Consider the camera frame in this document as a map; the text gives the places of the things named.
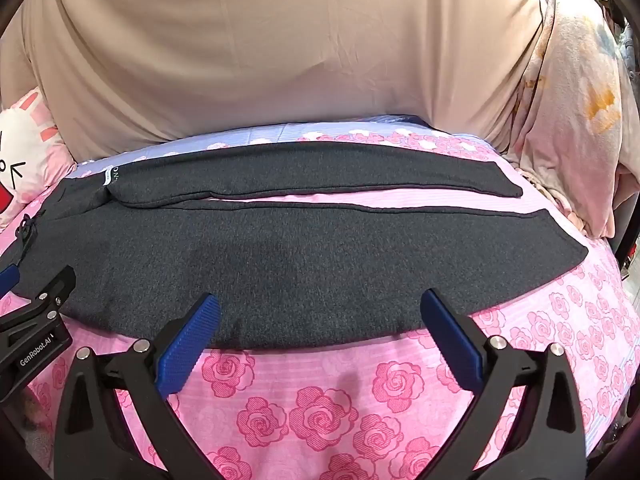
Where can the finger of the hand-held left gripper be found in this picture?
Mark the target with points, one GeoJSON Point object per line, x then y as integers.
{"type": "Point", "coordinates": [7, 277]}
{"type": "Point", "coordinates": [40, 302]}

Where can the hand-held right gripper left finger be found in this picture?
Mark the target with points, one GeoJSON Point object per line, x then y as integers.
{"type": "Point", "coordinates": [192, 342]}

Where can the pale pink floral blanket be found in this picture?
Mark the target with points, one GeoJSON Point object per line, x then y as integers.
{"type": "Point", "coordinates": [575, 135]}

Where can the white rabbit face pillow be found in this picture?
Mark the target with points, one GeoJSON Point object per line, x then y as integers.
{"type": "Point", "coordinates": [30, 150]}

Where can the pink rose bedsheet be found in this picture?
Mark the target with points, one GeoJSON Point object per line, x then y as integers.
{"type": "Point", "coordinates": [325, 410]}

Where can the beige cloth cover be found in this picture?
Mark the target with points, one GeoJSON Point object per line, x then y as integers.
{"type": "Point", "coordinates": [250, 60]}

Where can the dark grey pants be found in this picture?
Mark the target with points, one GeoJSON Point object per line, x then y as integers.
{"type": "Point", "coordinates": [300, 260]}

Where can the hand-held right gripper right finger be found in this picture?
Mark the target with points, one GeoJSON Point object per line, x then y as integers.
{"type": "Point", "coordinates": [450, 340]}

